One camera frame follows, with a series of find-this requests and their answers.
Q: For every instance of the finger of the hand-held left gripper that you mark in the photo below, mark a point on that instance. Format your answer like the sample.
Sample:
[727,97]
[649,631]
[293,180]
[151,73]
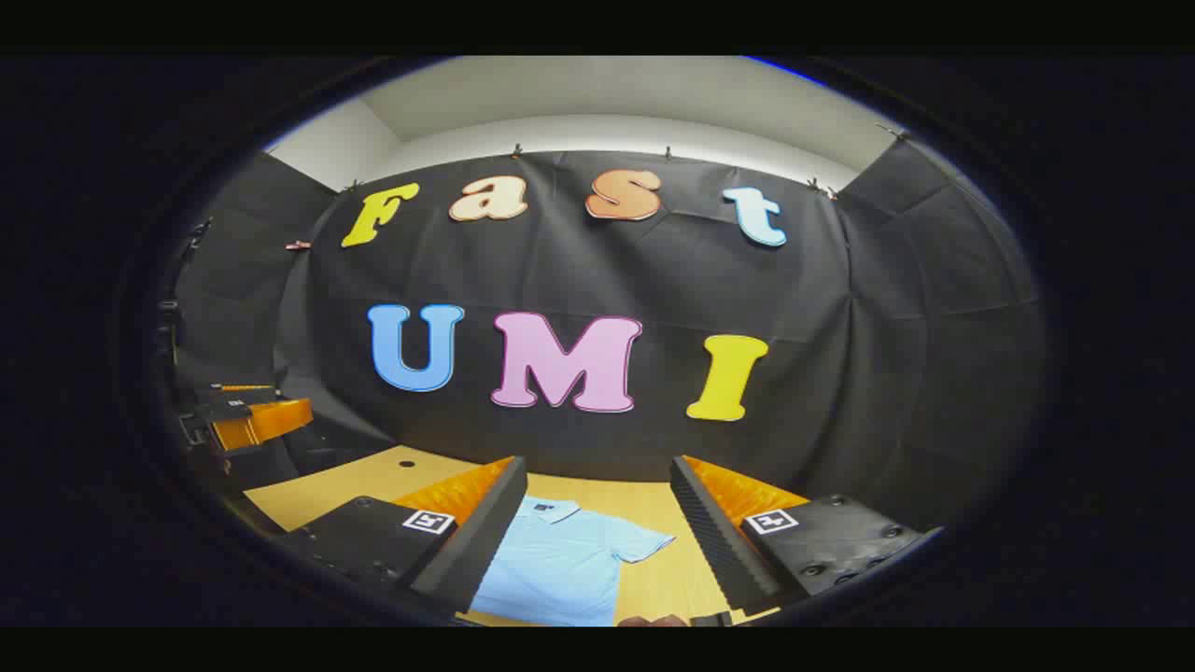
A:
[245,392]
[266,422]

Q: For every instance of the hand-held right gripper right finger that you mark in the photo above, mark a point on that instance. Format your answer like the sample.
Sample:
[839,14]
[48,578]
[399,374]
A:
[719,546]

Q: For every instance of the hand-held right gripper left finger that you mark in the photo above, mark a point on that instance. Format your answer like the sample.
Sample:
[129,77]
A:
[481,551]

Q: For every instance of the light blue T-shirt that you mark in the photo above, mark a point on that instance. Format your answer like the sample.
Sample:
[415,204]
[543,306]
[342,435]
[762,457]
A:
[560,569]

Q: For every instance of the black backdrop cloth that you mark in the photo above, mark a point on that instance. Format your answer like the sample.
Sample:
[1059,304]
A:
[653,271]

